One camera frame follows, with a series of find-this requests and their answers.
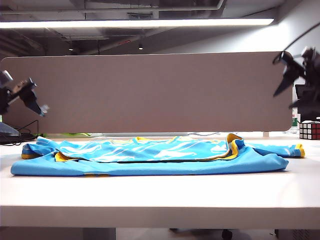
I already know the black office chair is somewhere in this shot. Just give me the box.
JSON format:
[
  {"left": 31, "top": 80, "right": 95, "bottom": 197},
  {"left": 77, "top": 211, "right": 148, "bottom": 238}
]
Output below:
[{"left": 294, "top": 83, "right": 320, "bottom": 123}]

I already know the long ceiling light strip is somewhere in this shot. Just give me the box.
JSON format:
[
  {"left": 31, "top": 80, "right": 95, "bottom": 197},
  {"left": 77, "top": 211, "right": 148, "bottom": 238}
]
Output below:
[{"left": 0, "top": 18, "right": 275, "bottom": 29}]

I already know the black looping cable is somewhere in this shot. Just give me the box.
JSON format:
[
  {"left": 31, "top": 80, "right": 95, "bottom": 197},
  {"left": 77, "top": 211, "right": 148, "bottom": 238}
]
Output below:
[{"left": 17, "top": 119, "right": 40, "bottom": 136}]

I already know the grey-brown desk partition panel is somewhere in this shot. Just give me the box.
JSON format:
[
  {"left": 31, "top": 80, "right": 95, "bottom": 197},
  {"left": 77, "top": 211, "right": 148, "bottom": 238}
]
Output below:
[{"left": 0, "top": 51, "right": 294, "bottom": 135}]

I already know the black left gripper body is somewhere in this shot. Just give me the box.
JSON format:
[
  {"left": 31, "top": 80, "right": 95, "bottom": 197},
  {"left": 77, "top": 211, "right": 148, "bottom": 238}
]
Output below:
[{"left": 9, "top": 77, "right": 38, "bottom": 101}]

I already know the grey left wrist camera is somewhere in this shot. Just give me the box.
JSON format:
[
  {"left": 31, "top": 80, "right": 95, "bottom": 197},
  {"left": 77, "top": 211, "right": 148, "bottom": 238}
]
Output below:
[{"left": 0, "top": 69, "right": 14, "bottom": 89}]

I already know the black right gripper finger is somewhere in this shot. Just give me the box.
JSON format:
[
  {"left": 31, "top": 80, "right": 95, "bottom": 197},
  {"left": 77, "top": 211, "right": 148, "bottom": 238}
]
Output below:
[
  {"left": 288, "top": 98, "right": 305, "bottom": 110},
  {"left": 272, "top": 50, "right": 305, "bottom": 98}
]

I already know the rubik's cube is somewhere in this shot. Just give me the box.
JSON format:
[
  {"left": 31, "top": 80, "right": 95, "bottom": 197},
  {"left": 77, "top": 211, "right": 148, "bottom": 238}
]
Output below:
[{"left": 298, "top": 120, "right": 320, "bottom": 141}]

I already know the blue white yellow soccer jersey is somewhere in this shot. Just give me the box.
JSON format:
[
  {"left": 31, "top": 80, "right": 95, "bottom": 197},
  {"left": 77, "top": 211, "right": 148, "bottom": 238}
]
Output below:
[{"left": 10, "top": 133, "right": 306, "bottom": 177}]

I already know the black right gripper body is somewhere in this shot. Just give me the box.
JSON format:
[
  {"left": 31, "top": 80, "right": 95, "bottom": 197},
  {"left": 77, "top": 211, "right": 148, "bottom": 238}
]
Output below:
[{"left": 300, "top": 46, "right": 317, "bottom": 77}]

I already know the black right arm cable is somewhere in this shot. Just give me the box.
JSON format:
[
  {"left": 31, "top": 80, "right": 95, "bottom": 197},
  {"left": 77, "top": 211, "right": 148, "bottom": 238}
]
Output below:
[{"left": 284, "top": 22, "right": 320, "bottom": 52}]

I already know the clear bottle green label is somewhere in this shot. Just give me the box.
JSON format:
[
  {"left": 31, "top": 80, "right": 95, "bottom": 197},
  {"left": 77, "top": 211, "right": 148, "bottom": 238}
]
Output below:
[{"left": 291, "top": 112, "right": 301, "bottom": 135}]

